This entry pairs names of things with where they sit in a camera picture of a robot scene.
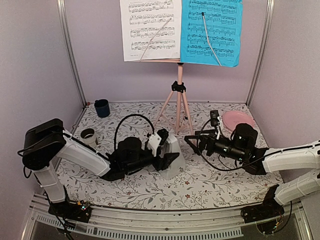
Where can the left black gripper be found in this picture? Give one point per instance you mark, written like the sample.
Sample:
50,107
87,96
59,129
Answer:
163,163

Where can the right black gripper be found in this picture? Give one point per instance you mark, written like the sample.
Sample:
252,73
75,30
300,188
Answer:
209,140

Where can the white metronome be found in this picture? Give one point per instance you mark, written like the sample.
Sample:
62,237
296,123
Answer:
179,164

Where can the pink music stand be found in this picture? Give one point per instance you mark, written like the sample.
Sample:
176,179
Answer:
183,117

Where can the sheet music paper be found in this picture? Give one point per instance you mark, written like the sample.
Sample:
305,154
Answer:
151,29

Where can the blue cloth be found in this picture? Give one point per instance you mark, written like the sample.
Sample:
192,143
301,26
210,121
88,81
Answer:
211,32

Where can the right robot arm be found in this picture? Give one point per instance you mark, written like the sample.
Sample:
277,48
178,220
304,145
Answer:
241,147

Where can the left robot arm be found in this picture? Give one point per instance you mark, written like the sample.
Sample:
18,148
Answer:
50,140

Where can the pink plate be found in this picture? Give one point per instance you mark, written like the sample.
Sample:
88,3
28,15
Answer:
232,118

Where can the paper coffee cup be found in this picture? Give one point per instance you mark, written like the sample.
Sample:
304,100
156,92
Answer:
89,137

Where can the dark blue cup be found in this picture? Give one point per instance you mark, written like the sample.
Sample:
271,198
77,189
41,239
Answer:
102,108

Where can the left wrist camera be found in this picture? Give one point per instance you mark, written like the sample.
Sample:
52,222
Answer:
156,140

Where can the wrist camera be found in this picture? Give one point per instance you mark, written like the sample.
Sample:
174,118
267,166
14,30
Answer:
215,122
156,140

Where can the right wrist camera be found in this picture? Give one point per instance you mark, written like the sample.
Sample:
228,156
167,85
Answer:
215,122

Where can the front aluminium rail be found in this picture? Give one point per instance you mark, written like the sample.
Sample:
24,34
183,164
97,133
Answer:
111,223

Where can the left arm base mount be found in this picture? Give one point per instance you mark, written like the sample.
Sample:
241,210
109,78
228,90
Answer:
80,211

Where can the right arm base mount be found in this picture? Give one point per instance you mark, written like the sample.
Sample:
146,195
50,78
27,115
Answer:
269,213

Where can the right aluminium post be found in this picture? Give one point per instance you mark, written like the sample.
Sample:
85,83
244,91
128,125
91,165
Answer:
270,4

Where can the aluminium post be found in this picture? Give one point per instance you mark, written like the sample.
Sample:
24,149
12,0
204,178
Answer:
61,7
270,4

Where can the left aluminium post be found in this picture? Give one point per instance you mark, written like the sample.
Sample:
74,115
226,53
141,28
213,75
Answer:
61,7

